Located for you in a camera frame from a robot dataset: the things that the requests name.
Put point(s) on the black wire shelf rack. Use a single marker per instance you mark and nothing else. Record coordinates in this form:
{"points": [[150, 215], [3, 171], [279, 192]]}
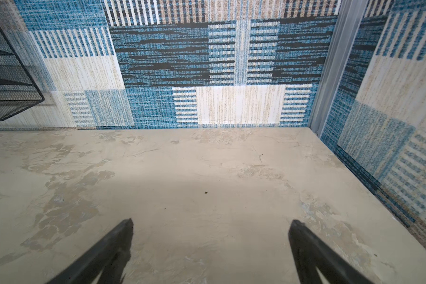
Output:
{"points": [[18, 90]]}

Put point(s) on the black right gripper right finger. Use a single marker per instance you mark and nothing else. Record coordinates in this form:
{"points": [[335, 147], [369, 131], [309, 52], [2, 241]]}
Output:
{"points": [[313, 258]]}

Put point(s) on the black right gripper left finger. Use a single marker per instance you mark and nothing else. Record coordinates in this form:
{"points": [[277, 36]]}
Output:
{"points": [[104, 262]]}

